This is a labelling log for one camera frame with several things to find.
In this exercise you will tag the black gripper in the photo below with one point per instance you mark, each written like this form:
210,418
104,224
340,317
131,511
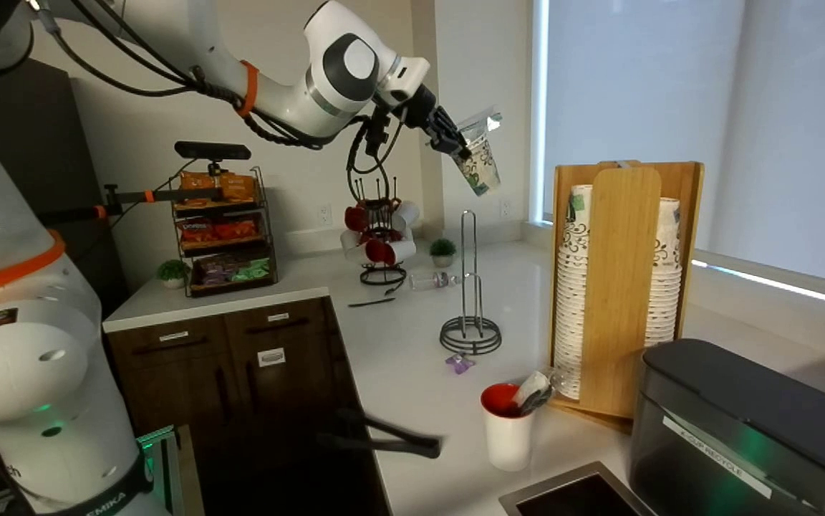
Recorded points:
429,115

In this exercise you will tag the clear plastic wrapper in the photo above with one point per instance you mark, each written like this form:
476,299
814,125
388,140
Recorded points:
488,125

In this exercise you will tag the robot base table green rails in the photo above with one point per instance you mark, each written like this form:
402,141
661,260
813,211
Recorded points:
158,455

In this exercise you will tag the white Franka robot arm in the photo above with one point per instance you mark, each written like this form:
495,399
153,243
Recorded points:
12,375

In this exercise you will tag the stack of patterned paper cups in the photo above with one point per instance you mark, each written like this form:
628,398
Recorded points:
667,277
574,289

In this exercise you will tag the small green potted plant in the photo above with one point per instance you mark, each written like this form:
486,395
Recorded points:
173,270
443,251

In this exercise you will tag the white mug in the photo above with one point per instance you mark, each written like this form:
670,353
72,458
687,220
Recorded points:
406,251

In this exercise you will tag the red mug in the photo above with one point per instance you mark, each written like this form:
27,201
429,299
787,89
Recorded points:
356,220
380,251

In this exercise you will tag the small clear glass item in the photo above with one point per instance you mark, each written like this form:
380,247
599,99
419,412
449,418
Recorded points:
443,280

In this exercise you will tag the metal cutlery piece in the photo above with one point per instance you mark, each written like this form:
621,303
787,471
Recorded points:
370,303

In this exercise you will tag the white window roller blind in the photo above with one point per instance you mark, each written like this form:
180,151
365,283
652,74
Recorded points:
644,87

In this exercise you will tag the wooden paper cup dispenser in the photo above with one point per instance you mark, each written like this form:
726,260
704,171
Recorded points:
622,289

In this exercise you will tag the small purple crumpled piece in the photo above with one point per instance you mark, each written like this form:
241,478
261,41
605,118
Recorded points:
459,362

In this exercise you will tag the snack rack with packets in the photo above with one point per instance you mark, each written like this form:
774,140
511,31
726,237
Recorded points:
227,234

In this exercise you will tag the grey item in white cup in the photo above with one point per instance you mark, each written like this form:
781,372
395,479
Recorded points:
534,392

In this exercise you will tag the white cup with red inside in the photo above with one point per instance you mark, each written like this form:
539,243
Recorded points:
509,441

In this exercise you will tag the black kitchen tongs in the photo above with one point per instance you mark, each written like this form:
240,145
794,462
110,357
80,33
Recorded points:
402,442

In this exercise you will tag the dark brown drawer cabinet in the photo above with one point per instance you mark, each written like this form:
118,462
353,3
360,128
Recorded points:
241,382

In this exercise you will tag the dark counter sink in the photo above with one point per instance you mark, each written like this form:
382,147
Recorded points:
574,496

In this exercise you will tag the dark grey appliance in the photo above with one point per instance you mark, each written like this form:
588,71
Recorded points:
746,441

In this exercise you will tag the black stereo camera bar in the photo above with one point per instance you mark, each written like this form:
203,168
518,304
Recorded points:
214,151

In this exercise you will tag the black orange camera clamp arm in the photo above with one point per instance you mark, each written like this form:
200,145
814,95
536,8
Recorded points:
131,200

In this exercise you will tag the dark wall panel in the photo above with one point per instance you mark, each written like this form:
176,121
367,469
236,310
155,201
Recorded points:
42,145

